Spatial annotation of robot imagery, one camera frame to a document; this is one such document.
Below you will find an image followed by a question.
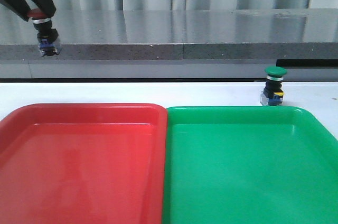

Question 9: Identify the green mushroom push button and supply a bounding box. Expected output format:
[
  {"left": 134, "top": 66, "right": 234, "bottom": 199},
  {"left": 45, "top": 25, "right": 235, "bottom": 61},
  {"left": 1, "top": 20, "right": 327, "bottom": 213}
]
[{"left": 260, "top": 66, "right": 287, "bottom": 106}]

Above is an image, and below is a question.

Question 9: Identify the red mushroom push button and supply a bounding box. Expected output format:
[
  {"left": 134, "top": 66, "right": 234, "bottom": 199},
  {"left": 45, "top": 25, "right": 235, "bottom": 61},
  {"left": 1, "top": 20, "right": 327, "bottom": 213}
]
[{"left": 27, "top": 8, "right": 61, "bottom": 57}]

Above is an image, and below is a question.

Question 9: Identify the red plastic tray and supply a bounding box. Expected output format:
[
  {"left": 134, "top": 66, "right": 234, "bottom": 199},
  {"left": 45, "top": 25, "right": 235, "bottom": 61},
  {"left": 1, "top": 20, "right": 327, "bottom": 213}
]
[{"left": 1, "top": 104, "right": 167, "bottom": 223}]

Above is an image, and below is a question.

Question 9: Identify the grey granite counter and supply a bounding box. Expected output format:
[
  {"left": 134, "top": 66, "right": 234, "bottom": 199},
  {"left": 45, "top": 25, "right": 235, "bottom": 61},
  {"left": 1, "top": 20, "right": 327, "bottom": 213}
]
[{"left": 1, "top": 9, "right": 337, "bottom": 81}]

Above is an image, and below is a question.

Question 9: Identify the green plastic tray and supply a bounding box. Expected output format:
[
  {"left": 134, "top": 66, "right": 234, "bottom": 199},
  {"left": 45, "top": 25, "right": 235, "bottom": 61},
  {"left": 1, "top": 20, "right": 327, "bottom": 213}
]
[{"left": 162, "top": 107, "right": 337, "bottom": 223}]

